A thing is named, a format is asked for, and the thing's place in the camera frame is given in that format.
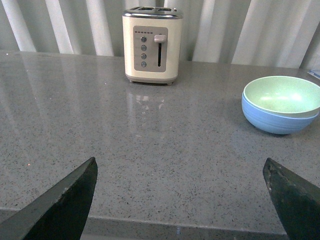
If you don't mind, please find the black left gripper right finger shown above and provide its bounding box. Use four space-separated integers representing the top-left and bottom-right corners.
263 158 320 240

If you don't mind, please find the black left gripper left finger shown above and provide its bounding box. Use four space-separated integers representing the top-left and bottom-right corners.
0 157 98 240

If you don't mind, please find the light blue bowl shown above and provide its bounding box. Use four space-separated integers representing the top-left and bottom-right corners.
241 93 319 135

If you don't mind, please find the light green bowl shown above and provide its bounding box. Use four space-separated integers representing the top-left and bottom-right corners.
243 76 320 118

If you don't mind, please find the clear plastic container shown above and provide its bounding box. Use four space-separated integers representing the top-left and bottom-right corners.
308 69 320 79

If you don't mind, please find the cream toaster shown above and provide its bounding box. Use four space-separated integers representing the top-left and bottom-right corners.
122 6 183 85

